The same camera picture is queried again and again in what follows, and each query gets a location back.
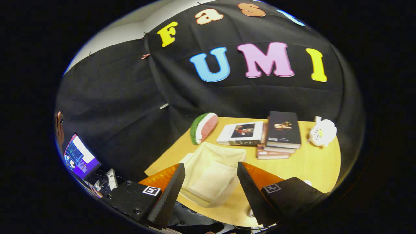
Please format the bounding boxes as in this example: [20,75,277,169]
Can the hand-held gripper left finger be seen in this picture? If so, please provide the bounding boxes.
[102,162,186,230]

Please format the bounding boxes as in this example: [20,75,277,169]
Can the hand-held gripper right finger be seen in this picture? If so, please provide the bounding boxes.
[237,161,325,228]

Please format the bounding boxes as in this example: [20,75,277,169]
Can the beige fabric storage box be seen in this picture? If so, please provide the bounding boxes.
[178,141,247,208]

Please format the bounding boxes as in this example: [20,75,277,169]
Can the person's leg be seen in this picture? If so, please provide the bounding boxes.
[167,203,225,234]

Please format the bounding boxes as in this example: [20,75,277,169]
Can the brown book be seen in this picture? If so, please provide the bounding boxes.
[256,123,290,160]

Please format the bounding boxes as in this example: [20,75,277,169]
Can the dark book with white pages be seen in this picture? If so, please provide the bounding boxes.
[263,145,296,154]

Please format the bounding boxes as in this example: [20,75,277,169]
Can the white desk device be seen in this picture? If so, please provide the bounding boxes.
[94,168,118,197]

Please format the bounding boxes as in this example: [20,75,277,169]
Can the white book with portrait cover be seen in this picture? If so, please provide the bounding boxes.
[216,121,264,146]

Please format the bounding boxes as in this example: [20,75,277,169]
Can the black hardcover book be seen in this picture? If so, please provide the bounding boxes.
[266,111,302,150]

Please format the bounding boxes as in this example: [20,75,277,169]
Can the watermelon slice toy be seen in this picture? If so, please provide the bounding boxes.
[190,112,219,145]

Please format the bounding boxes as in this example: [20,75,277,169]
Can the white plush toy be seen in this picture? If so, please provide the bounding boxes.
[307,116,338,147]

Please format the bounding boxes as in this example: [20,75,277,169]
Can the computer monitor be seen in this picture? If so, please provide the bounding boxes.
[63,133,102,180]

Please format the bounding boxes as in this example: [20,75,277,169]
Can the black backdrop cloth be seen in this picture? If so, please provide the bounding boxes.
[55,0,364,195]

